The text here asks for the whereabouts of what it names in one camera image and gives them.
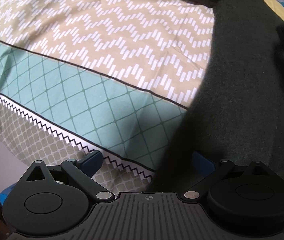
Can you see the dark green knit sweater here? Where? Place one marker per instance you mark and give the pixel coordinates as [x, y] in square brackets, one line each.
[238, 110]

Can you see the patterned yellow beige bedspread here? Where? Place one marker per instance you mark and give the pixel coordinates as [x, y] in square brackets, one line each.
[112, 75]

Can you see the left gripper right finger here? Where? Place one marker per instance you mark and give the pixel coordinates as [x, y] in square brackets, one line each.
[210, 170]

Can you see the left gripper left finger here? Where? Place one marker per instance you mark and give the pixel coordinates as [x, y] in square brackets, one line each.
[79, 174]

